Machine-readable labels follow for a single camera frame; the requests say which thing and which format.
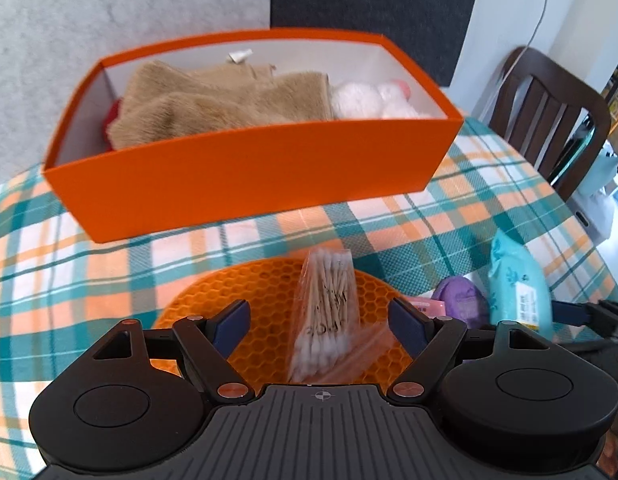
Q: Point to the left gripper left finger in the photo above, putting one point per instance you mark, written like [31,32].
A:
[206,346]

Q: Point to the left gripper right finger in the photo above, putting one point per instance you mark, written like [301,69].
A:
[432,344]

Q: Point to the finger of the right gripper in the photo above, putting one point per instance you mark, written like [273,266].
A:
[571,314]

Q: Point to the purple plush cloth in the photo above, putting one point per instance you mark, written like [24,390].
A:
[463,300]

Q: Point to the light blue wet wipes pack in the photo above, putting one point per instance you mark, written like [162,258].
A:
[517,288]

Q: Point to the orange honeycomb silicone mat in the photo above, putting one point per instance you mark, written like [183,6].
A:
[269,286]

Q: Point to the bag of cotton swabs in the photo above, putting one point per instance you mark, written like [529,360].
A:
[325,315]

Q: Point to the beige fluffy towel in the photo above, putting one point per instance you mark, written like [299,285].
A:
[162,102]

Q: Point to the round pink sponge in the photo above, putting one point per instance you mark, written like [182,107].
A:
[401,88]

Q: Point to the pink small packet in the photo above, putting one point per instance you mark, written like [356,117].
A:
[428,306]

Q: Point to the plaid tablecloth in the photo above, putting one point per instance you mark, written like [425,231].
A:
[60,291]

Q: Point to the orange storage box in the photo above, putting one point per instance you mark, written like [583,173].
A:
[240,173]

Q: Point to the dark wooden chair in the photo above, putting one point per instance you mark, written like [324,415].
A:
[556,121]

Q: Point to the red plush toy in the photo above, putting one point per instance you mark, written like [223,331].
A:
[112,115]

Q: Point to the white plush toy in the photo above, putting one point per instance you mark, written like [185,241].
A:
[358,100]

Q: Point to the dark grey felt panel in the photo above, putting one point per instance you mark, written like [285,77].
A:
[432,32]

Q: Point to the light grey felt panel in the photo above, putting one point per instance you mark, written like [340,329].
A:
[47,47]

